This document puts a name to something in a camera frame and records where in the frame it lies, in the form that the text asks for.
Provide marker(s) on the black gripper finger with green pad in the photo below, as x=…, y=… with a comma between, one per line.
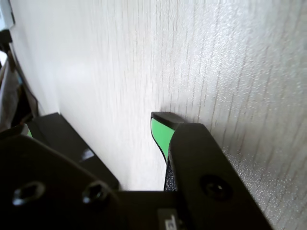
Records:
x=204, y=163
x=48, y=187

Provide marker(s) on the black box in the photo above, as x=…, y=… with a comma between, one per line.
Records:
x=67, y=134

